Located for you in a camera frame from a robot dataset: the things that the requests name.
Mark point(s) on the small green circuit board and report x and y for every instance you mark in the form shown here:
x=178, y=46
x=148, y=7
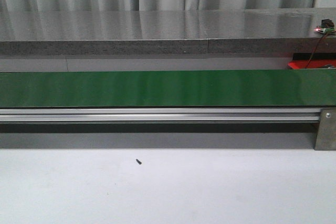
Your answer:
x=327, y=27

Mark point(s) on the green conveyor belt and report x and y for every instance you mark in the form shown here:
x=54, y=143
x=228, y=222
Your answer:
x=307, y=87

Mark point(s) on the red plastic tray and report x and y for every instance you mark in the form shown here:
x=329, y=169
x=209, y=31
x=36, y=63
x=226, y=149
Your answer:
x=313, y=64

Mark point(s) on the grey metal support bracket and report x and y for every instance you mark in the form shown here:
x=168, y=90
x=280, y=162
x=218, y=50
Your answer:
x=325, y=140

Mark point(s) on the aluminium conveyor frame rail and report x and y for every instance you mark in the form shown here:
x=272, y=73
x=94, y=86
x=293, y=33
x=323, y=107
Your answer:
x=158, y=115

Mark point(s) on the grey stone shelf slab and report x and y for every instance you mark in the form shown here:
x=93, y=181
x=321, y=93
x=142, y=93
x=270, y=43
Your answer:
x=93, y=33

